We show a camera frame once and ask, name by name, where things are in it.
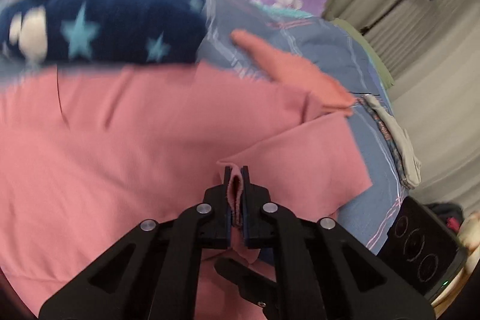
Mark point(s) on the salmon small garment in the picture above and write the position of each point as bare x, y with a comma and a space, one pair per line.
294, 70

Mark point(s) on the pink garment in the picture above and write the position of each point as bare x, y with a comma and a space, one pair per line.
86, 156

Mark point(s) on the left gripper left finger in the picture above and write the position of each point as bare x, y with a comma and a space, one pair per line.
217, 224

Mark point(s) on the blue plaid bedspread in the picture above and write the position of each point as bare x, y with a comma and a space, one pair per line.
335, 52

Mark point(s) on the beige window curtain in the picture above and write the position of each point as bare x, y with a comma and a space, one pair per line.
431, 48

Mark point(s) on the green pillow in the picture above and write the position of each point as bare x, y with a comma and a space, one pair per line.
384, 75

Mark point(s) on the cream peach blanket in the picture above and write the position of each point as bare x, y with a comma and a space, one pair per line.
468, 236

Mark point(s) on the beige folded garment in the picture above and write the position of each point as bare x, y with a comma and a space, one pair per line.
407, 164

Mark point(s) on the navy star fleece garment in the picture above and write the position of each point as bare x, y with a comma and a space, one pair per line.
44, 32

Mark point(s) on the dark clothes pile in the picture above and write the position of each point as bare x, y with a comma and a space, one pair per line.
450, 214

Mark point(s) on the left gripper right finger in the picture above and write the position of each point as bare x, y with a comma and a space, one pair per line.
256, 230

